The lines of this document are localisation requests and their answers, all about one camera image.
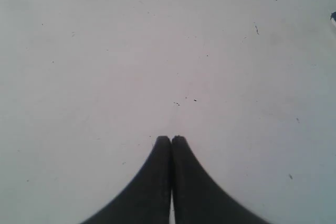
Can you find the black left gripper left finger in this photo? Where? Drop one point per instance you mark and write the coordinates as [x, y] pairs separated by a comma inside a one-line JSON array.
[[147, 197]]

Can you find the black paintbrush with blue bristles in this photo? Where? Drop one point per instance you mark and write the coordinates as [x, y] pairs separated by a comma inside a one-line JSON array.
[[333, 18]]

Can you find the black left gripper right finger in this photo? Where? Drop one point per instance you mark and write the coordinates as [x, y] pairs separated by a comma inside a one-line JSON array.
[[196, 197]]

